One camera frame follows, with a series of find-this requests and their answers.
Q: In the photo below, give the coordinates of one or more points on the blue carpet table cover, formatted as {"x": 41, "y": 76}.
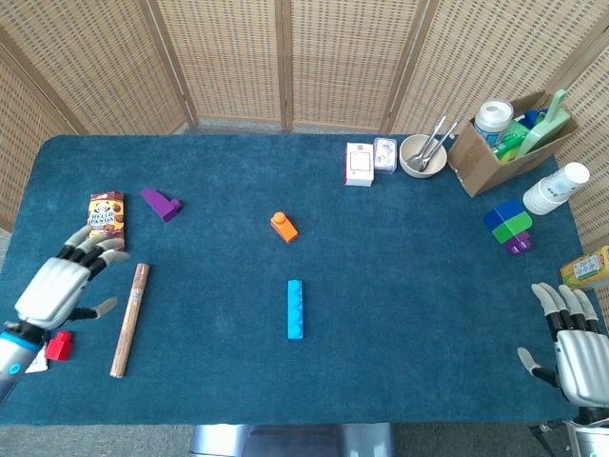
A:
{"x": 404, "y": 309}

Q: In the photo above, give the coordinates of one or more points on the white wipes canister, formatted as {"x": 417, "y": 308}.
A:
{"x": 494, "y": 119}

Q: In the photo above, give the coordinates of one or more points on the beige bowl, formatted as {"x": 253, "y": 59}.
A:
{"x": 409, "y": 169}

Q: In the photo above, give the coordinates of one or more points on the long blue brick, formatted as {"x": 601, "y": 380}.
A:
{"x": 295, "y": 311}

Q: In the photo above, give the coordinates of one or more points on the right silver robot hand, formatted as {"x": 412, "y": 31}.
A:
{"x": 583, "y": 362}

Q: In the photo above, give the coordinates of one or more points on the blue plastic block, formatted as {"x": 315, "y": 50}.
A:
{"x": 504, "y": 212}

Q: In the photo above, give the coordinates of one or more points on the green plastic packet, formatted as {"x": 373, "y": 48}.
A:
{"x": 511, "y": 138}

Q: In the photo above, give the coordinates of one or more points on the blue plastic item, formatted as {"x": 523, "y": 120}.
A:
{"x": 533, "y": 116}

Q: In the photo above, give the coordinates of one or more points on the yellow green drink carton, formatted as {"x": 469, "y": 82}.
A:
{"x": 585, "y": 269}

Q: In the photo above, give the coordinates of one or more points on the green plastic block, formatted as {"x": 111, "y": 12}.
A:
{"x": 514, "y": 227}

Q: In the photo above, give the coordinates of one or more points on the grey robot torso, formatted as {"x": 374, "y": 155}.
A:
{"x": 290, "y": 440}

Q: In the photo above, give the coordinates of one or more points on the red block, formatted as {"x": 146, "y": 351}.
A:
{"x": 59, "y": 347}

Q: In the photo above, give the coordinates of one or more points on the white box with red logo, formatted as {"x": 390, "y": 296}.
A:
{"x": 359, "y": 164}

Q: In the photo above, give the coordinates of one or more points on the clear plastic card box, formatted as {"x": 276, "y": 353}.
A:
{"x": 385, "y": 154}

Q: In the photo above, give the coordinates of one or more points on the orange block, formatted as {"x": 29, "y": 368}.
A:
{"x": 285, "y": 229}

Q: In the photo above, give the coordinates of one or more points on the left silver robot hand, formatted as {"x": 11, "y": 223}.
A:
{"x": 52, "y": 285}

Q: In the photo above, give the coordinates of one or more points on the metal spoon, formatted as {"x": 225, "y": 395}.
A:
{"x": 430, "y": 138}
{"x": 445, "y": 138}

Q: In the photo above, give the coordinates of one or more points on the purple plastic block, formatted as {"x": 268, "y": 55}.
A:
{"x": 518, "y": 245}

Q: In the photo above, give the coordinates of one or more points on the Hello Panda snack box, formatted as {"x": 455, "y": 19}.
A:
{"x": 107, "y": 214}

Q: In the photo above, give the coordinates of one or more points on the wooden rattan folding screen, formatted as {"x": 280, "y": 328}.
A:
{"x": 228, "y": 57}

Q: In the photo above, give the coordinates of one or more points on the brown cardboard box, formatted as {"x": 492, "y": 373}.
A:
{"x": 478, "y": 164}

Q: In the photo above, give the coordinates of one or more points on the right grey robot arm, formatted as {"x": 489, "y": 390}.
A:
{"x": 592, "y": 435}

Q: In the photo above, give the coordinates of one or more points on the white cups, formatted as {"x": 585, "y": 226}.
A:
{"x": 552, "y": 188}

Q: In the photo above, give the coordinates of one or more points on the brown cylindrical biscuit pack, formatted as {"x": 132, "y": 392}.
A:
{"x": 129, "y": 323}

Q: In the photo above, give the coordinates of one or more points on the light green plastic dustpan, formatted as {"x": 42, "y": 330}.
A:
{"x": 544, "y": 128}

